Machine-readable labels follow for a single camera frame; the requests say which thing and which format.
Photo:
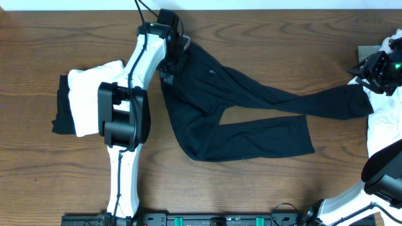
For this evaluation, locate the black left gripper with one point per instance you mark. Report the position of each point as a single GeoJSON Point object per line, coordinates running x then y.
{"type": "Point", "coordinates": [181, 56]}

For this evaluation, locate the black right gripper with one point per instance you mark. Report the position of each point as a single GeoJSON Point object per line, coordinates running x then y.
{"type": "Point", "coordinates": [370, 71]}

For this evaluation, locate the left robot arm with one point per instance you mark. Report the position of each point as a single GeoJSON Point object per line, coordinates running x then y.
{"type": "Point", "coordinates": [123, 109]}

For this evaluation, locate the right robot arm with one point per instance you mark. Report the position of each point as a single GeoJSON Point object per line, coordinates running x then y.
{"type": "Point", "coordinates": [379, 189]}

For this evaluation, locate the grey cloth piece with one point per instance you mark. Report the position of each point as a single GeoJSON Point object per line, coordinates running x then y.
{"type": "Point", "coordinates": [364, 51]}

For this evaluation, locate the crumpled white shirt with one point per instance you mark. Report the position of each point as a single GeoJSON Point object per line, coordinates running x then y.
{"type": "Point", "coordinates": [384, 124]}

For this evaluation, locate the folded white garment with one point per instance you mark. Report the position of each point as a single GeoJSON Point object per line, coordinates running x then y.
{"type": "Point", "coordinates": [83, 85]}

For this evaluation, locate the folded black garment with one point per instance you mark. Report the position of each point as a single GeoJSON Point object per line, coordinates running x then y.
{"type": "Point", "coordinates": [63, 123]}

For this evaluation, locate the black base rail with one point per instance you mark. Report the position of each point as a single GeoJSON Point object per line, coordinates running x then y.
{"type": "Point", "coordinates": [276, 217]}

